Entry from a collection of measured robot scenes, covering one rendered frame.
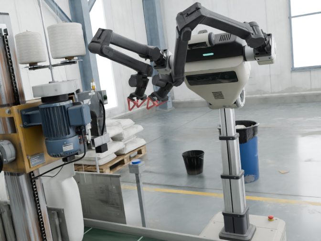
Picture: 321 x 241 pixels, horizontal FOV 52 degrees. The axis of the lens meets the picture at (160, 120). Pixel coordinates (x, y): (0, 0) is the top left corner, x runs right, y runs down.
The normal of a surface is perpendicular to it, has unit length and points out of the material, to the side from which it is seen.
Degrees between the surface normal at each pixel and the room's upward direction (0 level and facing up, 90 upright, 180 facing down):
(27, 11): 90
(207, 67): 40
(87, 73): 90
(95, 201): 90
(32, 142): 90
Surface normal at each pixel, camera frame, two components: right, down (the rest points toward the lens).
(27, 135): 0.87, -0.03
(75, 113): -0.08, 0.18
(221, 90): -0.29, 0.79
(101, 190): -0.48, 0.21
